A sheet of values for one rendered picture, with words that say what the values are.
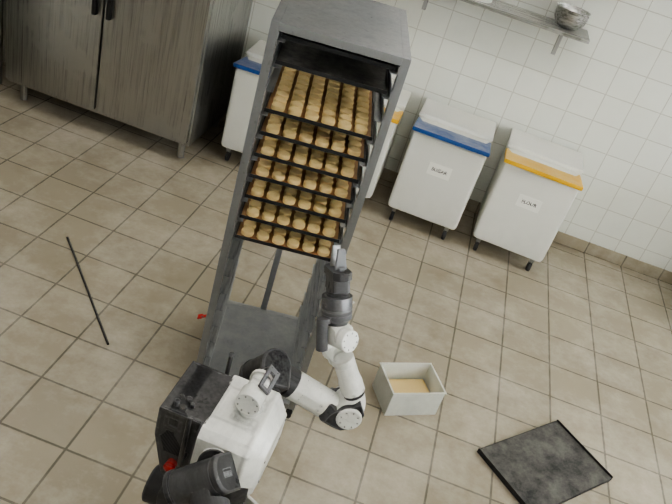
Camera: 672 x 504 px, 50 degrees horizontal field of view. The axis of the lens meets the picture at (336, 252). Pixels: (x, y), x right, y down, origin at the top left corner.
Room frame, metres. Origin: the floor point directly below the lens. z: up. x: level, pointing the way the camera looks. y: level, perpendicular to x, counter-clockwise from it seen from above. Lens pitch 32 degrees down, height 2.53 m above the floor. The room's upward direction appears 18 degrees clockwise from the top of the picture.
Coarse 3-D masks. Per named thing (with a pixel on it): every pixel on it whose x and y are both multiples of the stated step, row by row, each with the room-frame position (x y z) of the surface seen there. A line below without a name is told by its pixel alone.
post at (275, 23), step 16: (272, 32) 2.35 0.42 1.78; (272, 48) 2.35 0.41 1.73; (256, 96) 2.35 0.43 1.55; (256, 112) 2.35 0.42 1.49; (240, 176) 2.35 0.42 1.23; (240, 192) 2.35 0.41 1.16; (224, 240) 2.35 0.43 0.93; (224, 256) 2.35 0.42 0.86; (208, 320) 2.35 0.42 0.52; (208, 336) 2.35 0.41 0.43
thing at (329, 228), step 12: (252, 204) 2.46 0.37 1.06; (264, 204) 2.52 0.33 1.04; (252, 216) 2.40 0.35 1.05; (264, 216) 2.41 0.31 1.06; (276, 216) 2.46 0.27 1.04; (288, 216) 2.48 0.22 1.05; (300, 216) 2.49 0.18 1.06; (312, 216) 2.52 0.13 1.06; (300, 228) 2.42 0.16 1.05; (312, 228) 2.43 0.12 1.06; (324, 228) 2.46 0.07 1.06; (336, 228) 2.52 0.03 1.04
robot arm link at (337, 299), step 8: (328, 264) 1.72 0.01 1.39; (328, 272) 1.68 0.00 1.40; (336, 272) 1.65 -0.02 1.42; (344, 272) 1.66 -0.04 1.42; (328, 280) 1.67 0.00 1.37; (336, 280) 1.63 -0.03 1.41; (344, 280) 1.63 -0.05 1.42; (328, 288) 1.66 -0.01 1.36; (336, 288) 1.63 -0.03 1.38; (344, 288) 1.64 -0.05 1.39; (328, 296) 1.64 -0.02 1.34; (336, 296) 1.64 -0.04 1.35; (344, 296) 1.65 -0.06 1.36; (352, 296) 1.67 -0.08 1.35; (328, 304) 1.62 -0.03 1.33; (336, 304) 1.62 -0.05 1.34; (344, 304) 1.63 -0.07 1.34; (352, 304) 1.66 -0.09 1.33; (328, 312) 1.62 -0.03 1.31; (336, 312) 1.61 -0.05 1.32; (344, 312) 1.62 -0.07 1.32
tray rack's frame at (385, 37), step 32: (288, 0) 2.63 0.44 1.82; (320, 0) 2.77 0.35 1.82; (352, 0) 2.92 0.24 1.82; (288, 32) 2.36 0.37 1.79; (320, 32) 2.38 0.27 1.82; (352, 32) 2.50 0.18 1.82; (384, 32) 2.62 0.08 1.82; (224, 320) 2.82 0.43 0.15; (256, 320) 2.90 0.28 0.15; (288, 320) 2.98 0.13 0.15; (224, 352) 2.60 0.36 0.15; (256, 352) 2.67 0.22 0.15; (288, 352) 2.74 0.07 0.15
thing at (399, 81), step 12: (408, 60) 2.40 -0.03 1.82; (396, 84) 2.40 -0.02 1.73; (396, 96) 2.40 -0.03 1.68; (384, 120) 2.40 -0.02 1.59; (384, 132) 2.40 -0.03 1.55; (372, 156) 2.40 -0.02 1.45; (372, 168) 2.40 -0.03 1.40; (360, 192) 2.40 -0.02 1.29; (360, 204) 2.40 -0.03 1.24; (348, 228) 2.40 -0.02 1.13; (348, 240) 2.40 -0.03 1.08; (312, 336) 2.40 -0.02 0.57; (312, 348) 2.40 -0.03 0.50; (288, 408) 2.40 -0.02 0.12
